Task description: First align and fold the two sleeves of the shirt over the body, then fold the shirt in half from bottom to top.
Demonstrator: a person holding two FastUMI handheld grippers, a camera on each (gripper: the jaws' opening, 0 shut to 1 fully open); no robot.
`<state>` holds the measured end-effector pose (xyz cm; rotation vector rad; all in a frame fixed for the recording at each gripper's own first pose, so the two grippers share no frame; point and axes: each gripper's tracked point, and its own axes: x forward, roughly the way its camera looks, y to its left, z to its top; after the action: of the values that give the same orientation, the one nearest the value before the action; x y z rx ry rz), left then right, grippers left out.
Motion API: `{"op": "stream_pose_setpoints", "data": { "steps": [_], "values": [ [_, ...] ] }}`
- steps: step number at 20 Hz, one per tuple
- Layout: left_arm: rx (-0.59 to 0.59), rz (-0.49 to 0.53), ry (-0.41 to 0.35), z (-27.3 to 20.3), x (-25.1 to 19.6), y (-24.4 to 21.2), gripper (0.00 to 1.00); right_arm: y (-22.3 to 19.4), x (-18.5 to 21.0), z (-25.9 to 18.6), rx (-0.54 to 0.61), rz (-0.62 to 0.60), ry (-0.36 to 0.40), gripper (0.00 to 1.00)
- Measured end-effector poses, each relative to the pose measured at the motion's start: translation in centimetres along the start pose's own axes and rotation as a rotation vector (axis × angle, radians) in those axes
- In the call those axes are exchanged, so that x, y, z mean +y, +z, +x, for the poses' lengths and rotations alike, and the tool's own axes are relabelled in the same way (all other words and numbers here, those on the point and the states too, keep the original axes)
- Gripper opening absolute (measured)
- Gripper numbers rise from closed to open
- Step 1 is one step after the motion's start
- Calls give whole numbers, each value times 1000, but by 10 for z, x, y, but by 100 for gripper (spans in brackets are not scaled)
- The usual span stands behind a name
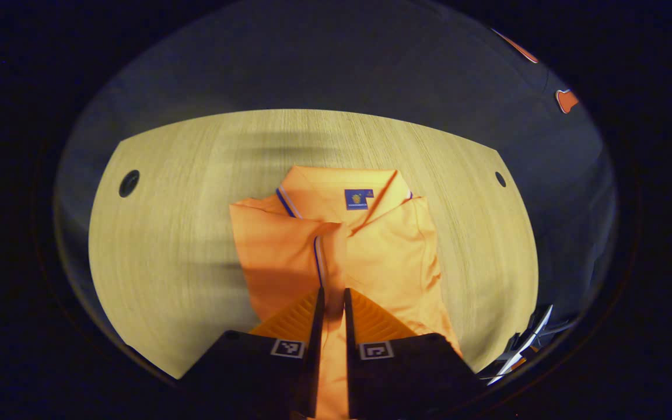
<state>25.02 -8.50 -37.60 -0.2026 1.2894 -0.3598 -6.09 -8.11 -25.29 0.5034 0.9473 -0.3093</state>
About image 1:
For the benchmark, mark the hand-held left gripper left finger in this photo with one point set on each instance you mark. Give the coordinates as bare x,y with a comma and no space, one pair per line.
314,350

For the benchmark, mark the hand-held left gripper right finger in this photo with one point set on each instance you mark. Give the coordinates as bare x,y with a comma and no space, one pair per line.
350,350

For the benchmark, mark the orange T-shirt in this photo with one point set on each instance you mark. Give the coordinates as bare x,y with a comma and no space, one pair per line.
371,251

